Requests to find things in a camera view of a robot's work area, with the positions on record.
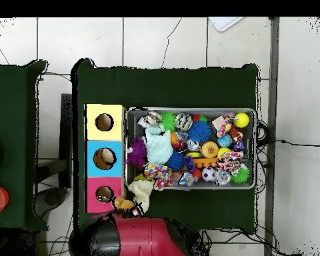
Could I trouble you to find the crushed silver drink can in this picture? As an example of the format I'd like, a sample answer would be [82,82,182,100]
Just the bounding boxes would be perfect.
[175,112,193,131]
[142,111,163,127]

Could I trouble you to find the purple spiky toy creature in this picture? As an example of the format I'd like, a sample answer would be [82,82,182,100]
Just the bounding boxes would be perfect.
[126,137,148,167]

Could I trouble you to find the cream knitted cloth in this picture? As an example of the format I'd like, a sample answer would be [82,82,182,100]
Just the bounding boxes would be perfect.
[127,179,155,213]

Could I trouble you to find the shallow wire mesh bin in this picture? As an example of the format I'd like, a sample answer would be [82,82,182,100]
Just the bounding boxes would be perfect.
[124,107,257,191]

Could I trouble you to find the black cable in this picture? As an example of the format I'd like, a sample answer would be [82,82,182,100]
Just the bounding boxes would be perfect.
[255,138,320,148]

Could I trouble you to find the wooden box with three holes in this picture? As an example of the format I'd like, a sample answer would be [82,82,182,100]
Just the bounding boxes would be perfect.
[84,103,127,213]

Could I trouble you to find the brown teddy plush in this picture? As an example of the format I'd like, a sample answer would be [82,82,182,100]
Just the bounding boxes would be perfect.
[113,196,135,210]

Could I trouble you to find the large blue spiky ball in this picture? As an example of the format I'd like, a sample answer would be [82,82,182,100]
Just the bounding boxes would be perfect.
[187,120,213,143]

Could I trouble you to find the mint knitted cloth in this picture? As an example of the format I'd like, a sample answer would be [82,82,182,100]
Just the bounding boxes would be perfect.
[145,127,175,165]

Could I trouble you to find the yellow ball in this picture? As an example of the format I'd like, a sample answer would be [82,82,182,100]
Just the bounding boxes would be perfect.
[233,112,250,129]

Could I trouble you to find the polka dot cloth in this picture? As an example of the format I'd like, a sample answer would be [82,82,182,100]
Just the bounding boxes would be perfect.
[215,113,235,139]
[143,163,174,191]

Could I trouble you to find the grey rounded base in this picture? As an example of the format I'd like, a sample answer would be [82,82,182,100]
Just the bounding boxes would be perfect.
[33,186,68,218]

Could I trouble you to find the black upright panel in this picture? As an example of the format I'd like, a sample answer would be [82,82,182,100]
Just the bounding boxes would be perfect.
[59,93,73,189]

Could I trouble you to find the green spiky rubber ball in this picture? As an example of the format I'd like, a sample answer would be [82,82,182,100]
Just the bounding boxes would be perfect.
[159,111,178,131]

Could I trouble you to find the dark green tablecloth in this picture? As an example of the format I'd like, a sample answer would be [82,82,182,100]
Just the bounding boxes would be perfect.
[71,58,259,235]
[0,59,49,231]

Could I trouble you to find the small tiger plush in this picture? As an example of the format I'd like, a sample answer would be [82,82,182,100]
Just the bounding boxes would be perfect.
[229,125,243,143]

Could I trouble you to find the white tray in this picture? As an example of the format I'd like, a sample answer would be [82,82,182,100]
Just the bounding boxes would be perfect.
[208,17,245,33]

